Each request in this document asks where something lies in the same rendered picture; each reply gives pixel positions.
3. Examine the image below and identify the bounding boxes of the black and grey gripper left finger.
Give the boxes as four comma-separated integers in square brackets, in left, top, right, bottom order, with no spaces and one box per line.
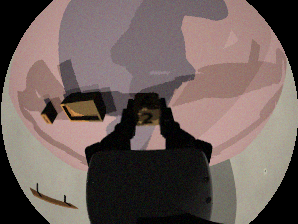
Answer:
[85,99,136,167]

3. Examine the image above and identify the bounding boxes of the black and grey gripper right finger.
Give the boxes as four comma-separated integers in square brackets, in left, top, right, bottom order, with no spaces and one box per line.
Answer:
[159,98,212,163]

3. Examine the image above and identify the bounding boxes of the yellow cube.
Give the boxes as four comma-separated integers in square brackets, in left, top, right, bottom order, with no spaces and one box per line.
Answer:
[41,104,58,124]
[133,93,161,126]

